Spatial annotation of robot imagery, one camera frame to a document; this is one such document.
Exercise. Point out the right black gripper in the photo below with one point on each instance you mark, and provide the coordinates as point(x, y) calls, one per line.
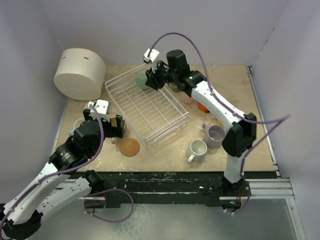
point(153, 80)

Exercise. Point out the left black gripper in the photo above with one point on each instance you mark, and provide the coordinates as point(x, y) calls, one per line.
point(114, 131)

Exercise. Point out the sage green cup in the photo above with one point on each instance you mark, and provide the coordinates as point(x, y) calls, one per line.
point(141, 81)

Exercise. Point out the coral pink mug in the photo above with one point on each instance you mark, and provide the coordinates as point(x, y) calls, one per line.
point(186, 99)

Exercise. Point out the pale grey white mug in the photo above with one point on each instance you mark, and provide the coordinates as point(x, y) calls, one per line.
point(196, 151)

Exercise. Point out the beige round mug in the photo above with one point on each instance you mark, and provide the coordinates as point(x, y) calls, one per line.
point(119, 126)

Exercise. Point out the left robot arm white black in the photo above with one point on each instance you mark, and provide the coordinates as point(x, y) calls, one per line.
point(24, 215)

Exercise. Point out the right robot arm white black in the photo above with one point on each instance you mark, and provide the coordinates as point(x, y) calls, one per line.
point(241, 130)

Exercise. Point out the olive green small cup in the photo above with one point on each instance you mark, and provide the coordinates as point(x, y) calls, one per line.
point(174, 88)

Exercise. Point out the light blue mug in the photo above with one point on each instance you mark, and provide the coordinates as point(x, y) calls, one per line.
point(76, 124)

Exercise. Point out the round woven cork coaster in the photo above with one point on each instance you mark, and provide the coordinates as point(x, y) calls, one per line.
point(129, 147)

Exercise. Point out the large white cylindrical container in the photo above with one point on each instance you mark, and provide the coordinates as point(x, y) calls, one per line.
point(80, 74)

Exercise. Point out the orange cup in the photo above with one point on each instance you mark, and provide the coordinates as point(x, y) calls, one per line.
point(202, 108)

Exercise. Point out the yellow cup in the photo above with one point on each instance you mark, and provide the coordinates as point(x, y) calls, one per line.
point(219, 122)

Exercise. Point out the lilac mug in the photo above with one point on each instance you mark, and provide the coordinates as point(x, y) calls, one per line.
point(214, 135)

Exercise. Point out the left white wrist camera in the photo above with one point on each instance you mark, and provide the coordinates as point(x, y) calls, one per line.
point(102, 108)

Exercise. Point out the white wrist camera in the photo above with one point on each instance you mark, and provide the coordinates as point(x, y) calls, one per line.
point(151, 56)
point(102, 108)

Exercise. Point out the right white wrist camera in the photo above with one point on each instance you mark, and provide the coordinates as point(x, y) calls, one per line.
point(151, 56)

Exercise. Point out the white wire dish rack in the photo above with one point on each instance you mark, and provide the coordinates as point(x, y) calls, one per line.
point(152, 114)

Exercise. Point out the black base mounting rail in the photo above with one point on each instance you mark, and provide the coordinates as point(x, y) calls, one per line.
point(167, 188)

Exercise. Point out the aluminium frame rail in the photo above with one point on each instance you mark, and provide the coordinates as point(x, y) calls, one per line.
point(279, 188)

